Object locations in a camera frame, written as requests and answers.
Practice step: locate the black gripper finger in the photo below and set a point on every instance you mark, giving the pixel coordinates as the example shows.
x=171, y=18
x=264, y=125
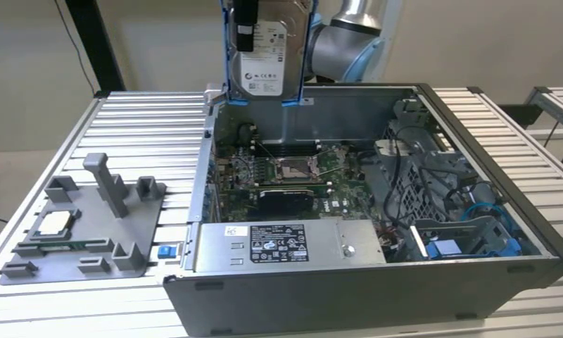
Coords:
x=245, y=24

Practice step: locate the hard disk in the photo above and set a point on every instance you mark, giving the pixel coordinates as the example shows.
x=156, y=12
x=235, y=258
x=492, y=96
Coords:
x=272, y=63

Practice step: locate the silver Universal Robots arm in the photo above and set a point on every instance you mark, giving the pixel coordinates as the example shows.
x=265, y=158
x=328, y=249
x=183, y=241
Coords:
x=343, y=42

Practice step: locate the grey metal disk bay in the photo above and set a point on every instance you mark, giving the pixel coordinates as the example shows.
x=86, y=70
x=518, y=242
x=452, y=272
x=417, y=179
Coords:
x=404, y=183

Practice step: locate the installed disk blue carrier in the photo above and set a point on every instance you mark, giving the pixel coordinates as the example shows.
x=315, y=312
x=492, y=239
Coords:
x=444, y=248

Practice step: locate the CPU socket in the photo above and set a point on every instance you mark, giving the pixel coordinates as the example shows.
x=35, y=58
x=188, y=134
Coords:
x=295, y=169

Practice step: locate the black graphics card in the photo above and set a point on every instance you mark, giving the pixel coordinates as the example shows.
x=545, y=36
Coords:
x=287, y=202

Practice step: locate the green motherboard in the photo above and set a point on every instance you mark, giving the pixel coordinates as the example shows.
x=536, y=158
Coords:
x=343, y=197

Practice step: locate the silver power supply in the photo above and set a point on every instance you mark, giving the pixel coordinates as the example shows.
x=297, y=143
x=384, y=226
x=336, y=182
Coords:
x=216, y=246

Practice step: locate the grey parts rack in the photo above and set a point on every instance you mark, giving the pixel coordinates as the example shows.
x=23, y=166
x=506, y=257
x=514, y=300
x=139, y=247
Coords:
x=99, y=229

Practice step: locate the blue case latch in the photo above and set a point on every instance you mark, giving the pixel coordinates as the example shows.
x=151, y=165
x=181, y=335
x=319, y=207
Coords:
x=164, y=252

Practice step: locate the silver CPU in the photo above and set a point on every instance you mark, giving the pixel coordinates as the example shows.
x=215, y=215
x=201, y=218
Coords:
x=55, y=222

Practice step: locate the metal slat side table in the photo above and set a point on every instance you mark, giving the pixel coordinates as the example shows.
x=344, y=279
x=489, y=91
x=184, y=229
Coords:
x=558, y=102

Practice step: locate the green RAM stick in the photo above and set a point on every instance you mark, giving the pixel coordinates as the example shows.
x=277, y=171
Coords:
x=62, y=245

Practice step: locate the black open PC case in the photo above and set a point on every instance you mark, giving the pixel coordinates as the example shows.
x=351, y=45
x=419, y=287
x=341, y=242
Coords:
x=357, y=299

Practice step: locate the white upright post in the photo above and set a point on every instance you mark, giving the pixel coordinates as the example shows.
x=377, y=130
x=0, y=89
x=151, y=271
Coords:
x=391, y=35

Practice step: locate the black upright post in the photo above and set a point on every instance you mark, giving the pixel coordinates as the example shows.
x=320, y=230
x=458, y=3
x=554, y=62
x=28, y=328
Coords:
x=99, y=49

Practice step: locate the black table bracket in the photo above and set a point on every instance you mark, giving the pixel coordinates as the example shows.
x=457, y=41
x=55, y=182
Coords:
x=521, y=115

